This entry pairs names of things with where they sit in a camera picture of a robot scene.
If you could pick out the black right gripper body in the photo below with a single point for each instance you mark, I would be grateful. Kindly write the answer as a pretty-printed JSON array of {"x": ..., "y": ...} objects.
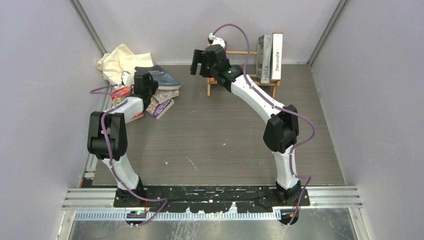
[{"x": 210, "y": 71}]

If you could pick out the white Decorate book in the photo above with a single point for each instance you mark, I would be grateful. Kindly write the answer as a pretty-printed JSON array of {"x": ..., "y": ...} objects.
[{"x": 276, "y": 57}]

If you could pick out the red treehouse book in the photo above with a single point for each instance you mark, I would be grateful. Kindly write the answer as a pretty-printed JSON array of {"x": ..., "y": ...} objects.
[{"x": 134, "y": 107}]

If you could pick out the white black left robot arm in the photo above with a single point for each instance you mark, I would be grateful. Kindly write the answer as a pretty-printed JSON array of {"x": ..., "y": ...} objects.
[{"x": 107, "y": 134}]

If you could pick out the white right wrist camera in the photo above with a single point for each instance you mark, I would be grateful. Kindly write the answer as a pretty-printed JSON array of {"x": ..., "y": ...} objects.
[{"x": 214, "y": 40}]

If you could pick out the grey ianra book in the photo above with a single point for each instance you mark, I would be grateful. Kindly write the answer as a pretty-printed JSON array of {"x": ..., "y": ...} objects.
[{"x": 263, "y": 58}]

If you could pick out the dark blue book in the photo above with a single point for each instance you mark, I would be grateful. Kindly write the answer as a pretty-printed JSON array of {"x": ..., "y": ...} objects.
[{"x": 164, "y": 79}]

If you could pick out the purple yellow treehouse book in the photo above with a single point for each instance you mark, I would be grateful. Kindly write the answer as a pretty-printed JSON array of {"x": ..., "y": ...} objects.
[{"x": 157, "y": 109}]

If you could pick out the cream cloth bag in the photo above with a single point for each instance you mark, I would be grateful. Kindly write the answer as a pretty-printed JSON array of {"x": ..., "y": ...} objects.
[{"x": 121, "y": 59}]

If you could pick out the black mounting base plate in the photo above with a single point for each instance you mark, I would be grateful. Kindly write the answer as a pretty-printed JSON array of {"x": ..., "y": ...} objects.
[{"x": 214, "y": 200}]

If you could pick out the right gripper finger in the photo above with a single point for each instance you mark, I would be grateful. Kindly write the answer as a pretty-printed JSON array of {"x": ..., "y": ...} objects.
[
  {"x": 198, "y": 56},
  {"x": 193, "y": 68}
]

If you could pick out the floral white book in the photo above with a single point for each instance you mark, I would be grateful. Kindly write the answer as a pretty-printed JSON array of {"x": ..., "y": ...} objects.
[{"x": 162, "y": 96}]

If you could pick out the wooden book rack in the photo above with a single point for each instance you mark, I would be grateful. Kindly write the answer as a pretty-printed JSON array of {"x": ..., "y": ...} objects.
[{"x": 252, "y": 77}]

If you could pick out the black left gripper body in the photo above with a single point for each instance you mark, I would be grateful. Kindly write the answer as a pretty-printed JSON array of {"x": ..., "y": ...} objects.
[{"x": 153, "y": 87}]

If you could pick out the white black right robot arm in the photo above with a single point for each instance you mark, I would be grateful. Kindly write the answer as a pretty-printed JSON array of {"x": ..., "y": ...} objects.
[{"x": 281, "y": 122}]

